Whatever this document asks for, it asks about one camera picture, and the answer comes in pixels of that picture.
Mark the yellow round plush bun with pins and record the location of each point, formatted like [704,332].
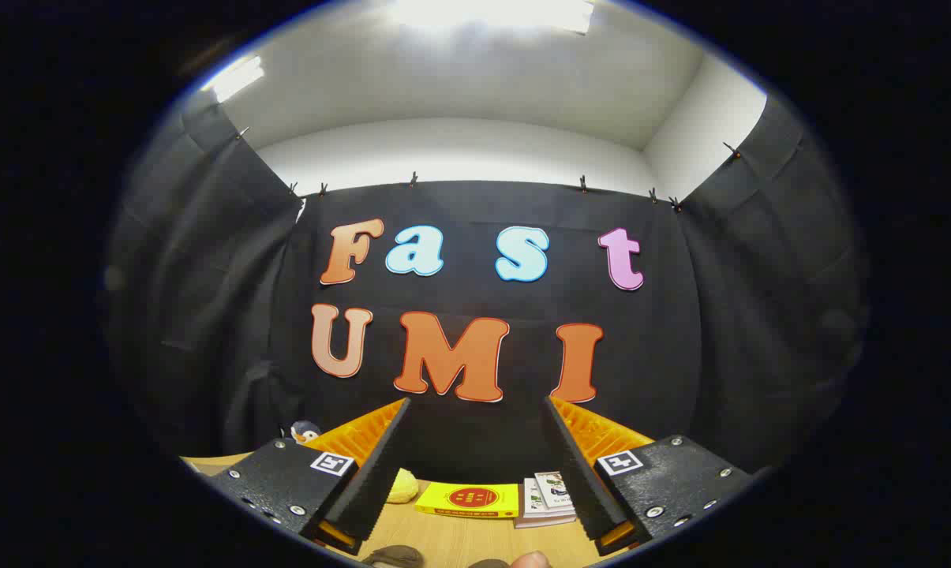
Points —
[402,486]

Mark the row of black clips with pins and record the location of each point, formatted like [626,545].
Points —
[582,184]

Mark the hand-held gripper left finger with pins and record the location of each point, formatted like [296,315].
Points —
[372,481]

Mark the penguin plush toy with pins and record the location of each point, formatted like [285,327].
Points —
[306,432]

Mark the large white illustrated book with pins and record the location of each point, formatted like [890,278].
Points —
[533,501]

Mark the narrow ceiling light panel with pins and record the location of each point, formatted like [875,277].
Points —
[237,77]

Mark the white book with pink spine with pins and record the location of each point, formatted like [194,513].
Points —
[542,523]

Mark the yellow book with red circle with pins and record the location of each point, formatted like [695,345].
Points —
[467,499]

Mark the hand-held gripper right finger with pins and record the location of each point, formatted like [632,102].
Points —
[582,481]

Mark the wide ceiling light panel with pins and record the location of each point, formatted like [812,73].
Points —
[491,12]

